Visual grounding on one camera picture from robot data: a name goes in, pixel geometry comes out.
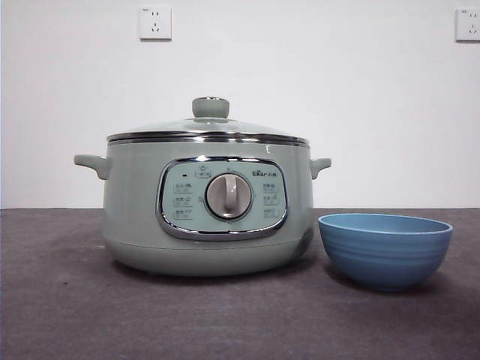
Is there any glass lid with green knob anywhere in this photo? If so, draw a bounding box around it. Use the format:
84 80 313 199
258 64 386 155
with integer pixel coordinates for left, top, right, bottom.
106 95 311 146

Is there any pale green electric steamer pot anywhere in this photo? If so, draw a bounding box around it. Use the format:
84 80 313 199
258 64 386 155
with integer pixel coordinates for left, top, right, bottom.
73 137 333 278

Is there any blue ribbed bowl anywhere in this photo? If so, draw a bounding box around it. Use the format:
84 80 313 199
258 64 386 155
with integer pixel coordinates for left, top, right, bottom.
317 212 455 292

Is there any white wall socket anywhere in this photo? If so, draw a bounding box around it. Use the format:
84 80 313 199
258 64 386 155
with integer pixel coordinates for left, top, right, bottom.
454 7 480 43
139 5 173 41

